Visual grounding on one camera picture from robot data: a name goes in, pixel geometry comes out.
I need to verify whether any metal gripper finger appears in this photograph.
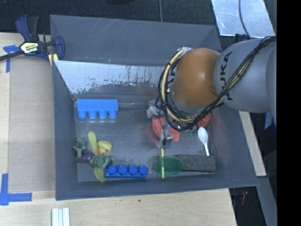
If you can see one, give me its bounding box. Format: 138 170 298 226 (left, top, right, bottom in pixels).
161 129 174 147

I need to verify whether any red plastic thing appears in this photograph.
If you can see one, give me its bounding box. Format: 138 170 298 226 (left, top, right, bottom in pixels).
151 115 182 142

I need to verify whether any yellow thin stick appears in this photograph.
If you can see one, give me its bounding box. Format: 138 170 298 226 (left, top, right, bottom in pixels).
160 147 166 179

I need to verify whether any white and grey crumpled thing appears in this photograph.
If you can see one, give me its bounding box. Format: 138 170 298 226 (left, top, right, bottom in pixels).
146 100 163 119

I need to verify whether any green clear round lid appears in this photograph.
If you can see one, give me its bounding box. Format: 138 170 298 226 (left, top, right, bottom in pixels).
153 156 184 176

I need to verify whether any white plastic spoon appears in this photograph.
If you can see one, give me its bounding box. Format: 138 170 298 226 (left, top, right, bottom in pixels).
197 126 211 157

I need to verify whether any orange round thing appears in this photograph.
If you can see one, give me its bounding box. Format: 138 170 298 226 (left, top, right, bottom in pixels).
196 113 212 128

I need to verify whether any dark brown flat block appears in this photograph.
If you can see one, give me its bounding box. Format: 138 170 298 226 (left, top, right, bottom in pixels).
174 154 217 173

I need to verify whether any dark blue toy brick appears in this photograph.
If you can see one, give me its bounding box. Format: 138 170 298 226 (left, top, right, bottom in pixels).
104 164 149 179

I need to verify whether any yellow toy duck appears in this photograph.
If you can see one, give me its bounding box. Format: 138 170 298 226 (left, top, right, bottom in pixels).
96 140 113 155

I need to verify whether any green and purple toy figure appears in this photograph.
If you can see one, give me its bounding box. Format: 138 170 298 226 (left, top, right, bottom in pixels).
72 137 116 170

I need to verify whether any light blue toy brick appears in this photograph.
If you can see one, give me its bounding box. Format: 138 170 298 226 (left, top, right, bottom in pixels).
76 98 119 121

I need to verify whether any yellow-green plastic spoon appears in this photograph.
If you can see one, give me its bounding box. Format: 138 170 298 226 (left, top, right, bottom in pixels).
87 131 107 182

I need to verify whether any grey metal bin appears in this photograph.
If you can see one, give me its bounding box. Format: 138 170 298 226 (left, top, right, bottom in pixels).
49 14 260 201

